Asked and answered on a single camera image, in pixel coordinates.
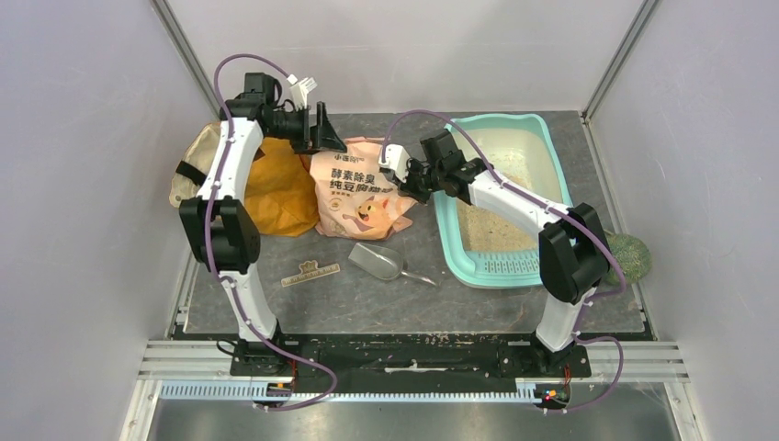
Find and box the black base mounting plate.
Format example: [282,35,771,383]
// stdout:
[230,333,592,394]

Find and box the aluminium frame rail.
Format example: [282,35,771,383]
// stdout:
[120,341,705,440]

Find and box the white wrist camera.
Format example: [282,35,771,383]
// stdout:
[378,144,411,185]
[287,74,317,110]

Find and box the teal litter box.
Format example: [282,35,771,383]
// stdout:
[433,113,572,288]

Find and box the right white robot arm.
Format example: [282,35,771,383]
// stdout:
[378,130,616,376]

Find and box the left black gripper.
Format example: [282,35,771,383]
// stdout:
[265,102,346,156]

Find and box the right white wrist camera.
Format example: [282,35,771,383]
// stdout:
[378,144,411,185]

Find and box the pink cat litter bag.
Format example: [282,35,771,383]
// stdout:
[310,137,416,241]

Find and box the wooden bag clip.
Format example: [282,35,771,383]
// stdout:
[281,260,341,288]

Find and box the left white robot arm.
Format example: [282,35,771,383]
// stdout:
[179,73,346,376]

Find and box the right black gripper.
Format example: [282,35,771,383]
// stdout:
[392,156,444,205]

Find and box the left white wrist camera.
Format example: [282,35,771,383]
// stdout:
[287,74,317,110]

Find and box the orange cloth bag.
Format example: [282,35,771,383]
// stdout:
[169,122,319,237]

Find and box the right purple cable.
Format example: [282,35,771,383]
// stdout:
[379,109,628,416]

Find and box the green textured ball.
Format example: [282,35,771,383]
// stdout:
[605,231,652,286]

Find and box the metal litter scoop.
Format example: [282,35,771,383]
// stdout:
[348,243,439,287]

